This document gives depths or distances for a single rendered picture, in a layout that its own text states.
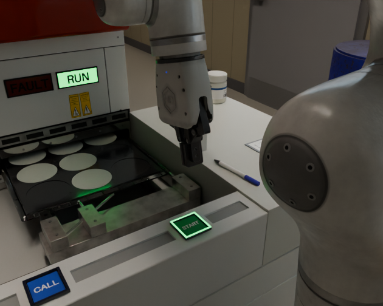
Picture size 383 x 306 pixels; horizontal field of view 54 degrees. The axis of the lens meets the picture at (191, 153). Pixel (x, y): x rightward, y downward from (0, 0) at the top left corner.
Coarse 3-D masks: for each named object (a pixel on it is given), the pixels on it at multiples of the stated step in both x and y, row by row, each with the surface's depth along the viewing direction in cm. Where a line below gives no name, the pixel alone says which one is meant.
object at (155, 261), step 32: (160, 224) 70; (224, 224) 70; (256, 224) 73; (96, 256) 63; (128, 256) 64; (160, 256) 63; (192, 256) 66; (224, 256) 71; (256, 256) 77; (0, 288) 57; (96, 288) 57; (128, 288) 60; (160, 288) 64; (192, 288) 69
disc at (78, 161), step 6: (72, 156) 107; (78, 156) 107; (84, 156) 107; (90, 156) 107; (60, 162) 104; (66, 162) 104; (72, 162) 104; (78, 162) 104; (84, 162) 104; (90, 162) 104; (66, 168) 101; (72, 168) 101; (78, 168) 101; (84, 168) 101
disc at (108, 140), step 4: (96, 136) 119; (100, 136) 119; (104, 136) 119; (108, 136) 119; (112, 136) 119; (116, 136) 119; (84, 140) 116; (88, 140) 116; (92, 140) 116; (96, 140) 116; (100, 140) 116; (104, 140) 116; (108, 140) 116; (112, 140) 116; (92, 144) 114; (96, 144) 114; (100, 144) 114
